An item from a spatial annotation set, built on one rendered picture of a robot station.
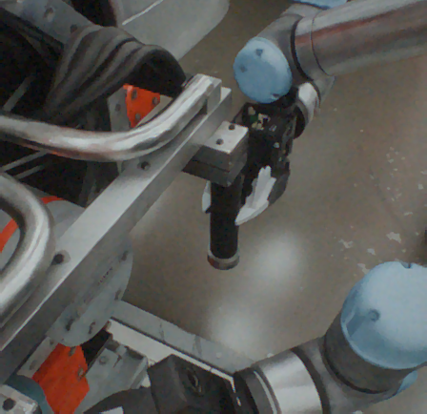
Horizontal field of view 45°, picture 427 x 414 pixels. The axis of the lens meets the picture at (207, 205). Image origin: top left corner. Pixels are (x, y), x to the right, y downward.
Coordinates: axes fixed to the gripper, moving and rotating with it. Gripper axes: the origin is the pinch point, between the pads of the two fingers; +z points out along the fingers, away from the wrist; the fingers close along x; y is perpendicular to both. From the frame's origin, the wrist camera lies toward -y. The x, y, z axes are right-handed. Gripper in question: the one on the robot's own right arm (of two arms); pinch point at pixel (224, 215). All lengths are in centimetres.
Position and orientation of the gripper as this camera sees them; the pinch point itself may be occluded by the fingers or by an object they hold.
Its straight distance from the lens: 62.9
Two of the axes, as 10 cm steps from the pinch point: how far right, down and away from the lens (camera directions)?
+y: -0.1, -7.1, -7.1
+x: 8.9, 3.1, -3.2
